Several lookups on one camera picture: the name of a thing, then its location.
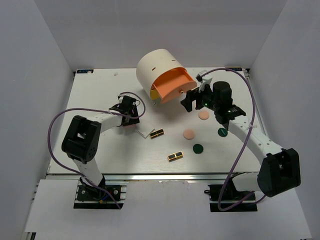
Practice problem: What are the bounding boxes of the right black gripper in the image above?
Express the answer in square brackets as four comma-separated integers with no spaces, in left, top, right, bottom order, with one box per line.
[180,81,220,113]

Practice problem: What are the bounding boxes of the orange top drawer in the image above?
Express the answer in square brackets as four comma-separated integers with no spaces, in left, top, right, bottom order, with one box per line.
[150,67,197,104]

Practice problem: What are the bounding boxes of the pink square makeup pad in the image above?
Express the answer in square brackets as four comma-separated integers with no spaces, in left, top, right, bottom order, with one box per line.
[123,124,137,130]

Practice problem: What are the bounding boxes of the white square makeup pad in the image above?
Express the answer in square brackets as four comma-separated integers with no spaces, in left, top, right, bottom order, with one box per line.
[135,128,155,139]

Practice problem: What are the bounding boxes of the black gold lipstick case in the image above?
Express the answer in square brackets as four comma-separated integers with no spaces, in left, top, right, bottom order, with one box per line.
[149,129,164,139]
[167,151,184,162]

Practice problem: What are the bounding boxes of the yellow drawer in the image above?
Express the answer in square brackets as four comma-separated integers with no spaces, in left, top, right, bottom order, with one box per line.
[149,89,160,101]

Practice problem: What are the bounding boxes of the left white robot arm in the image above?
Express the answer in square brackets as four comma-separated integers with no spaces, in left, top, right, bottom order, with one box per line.
[61,95,140,200]

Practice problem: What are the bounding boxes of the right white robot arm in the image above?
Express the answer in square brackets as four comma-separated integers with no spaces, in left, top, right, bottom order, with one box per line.
[181,81,301,200]

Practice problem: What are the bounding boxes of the peach round makeup puff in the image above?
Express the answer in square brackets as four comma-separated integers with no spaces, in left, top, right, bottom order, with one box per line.
[198,110,210,121]
[183,129,195,140]

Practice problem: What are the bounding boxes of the white cylindrical drawer organizer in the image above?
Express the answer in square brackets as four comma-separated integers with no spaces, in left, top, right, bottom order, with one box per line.
[136,48,184,99]

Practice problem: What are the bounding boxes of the green puff with ribbon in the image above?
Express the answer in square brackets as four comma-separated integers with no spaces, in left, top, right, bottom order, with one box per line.
[217,128,228,138]

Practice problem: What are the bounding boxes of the plain dark green puff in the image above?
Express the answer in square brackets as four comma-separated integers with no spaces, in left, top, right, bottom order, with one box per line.
[192,143,204,154]

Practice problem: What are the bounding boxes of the blue corner label right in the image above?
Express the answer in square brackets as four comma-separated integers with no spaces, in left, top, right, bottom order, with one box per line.
[226,67,243,72]

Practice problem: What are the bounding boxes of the blue corner label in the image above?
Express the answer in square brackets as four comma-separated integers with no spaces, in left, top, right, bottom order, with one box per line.
[76,69,94,74]
[226,67,243,72]

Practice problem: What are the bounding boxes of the blue corner label left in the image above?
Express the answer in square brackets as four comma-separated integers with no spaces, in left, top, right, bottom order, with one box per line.
[76,69,94,74]

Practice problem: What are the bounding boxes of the white foam board front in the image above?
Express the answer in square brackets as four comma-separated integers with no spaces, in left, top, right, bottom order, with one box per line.
[25,180,311,240]

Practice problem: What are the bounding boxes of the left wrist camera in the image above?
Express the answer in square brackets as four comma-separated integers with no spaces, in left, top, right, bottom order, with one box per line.
[117,93,130,103]

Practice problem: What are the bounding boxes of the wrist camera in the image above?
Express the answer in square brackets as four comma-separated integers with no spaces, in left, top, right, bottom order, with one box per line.
[117,93,130,103]
[196,70,212,93]

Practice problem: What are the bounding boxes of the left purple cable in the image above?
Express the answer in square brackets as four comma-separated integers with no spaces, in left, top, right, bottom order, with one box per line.
[47,91,146,210]

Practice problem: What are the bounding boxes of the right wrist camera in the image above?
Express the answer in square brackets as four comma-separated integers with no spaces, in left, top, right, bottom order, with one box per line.
[196,70,212,93]

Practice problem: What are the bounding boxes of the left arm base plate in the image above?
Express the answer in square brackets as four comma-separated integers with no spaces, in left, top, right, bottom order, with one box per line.
[73,182,127,210]

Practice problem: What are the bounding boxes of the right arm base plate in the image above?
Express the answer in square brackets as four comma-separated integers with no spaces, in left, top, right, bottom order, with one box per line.
[203,184,258,213]

